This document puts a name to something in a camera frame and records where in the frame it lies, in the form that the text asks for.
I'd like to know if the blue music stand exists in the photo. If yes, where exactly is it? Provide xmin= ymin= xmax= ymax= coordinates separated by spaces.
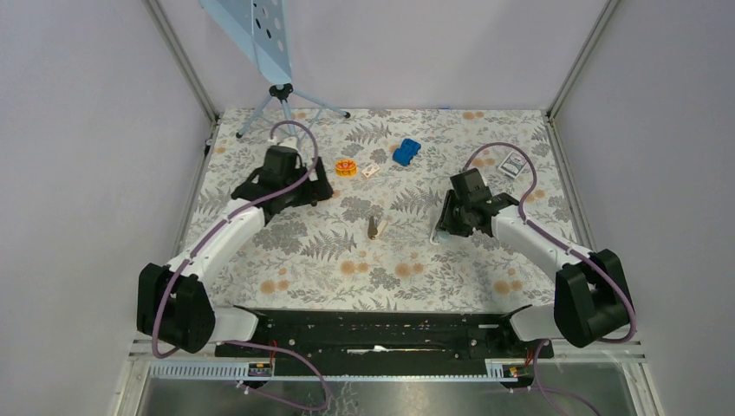
xmin=199 ymin=0 xmax=351 ymax=139

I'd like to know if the blue toy car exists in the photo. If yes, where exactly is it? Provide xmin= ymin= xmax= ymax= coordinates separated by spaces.
xmin=392 ymin=138 xmax=421 ymax=167

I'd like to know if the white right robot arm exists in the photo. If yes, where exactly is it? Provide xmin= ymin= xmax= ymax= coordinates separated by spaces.
xmin=435 ymin=169 xmax=636 ymax=357

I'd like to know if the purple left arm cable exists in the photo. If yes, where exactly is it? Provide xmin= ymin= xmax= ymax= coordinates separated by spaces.
xmin=150 ymin=120 xmax=335 ymax=413

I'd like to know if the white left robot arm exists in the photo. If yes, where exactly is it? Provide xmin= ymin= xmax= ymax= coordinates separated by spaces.
xmin=136 ymin=146 xmax=333 ymax=356

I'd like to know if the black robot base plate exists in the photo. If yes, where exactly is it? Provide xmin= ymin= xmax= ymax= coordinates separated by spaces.
xmin=214 ymin=309 xmax=556 ymax=379

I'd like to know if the silver stapler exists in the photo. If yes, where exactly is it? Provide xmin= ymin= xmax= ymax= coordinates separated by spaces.
xmin=367 ymin=216 xmax=388 ymax=240

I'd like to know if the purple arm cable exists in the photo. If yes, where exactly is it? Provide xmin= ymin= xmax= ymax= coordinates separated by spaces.
xmin=462 ymin=141 xmax=639 ymax=416
xmin=150 ymin=120 xmax=335 ymax=413

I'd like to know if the cardboard staple box sleeve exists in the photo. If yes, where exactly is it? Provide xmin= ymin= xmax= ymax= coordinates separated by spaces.
xmin=361 ymin=163 xmax=381 ymax=179

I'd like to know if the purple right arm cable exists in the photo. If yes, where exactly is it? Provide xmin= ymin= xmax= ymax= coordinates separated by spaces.
xmin=462 ymin=141 xmax=639 ymax=416

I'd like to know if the orange tape roll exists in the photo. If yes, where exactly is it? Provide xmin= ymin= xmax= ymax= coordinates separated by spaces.
xmin=335 ymin=159 xmax=357 ymax=177

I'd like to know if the floral tablecloth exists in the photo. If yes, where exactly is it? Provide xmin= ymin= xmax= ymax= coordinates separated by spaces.
xmin=209 ymin=108 xmax=577 ymax=312

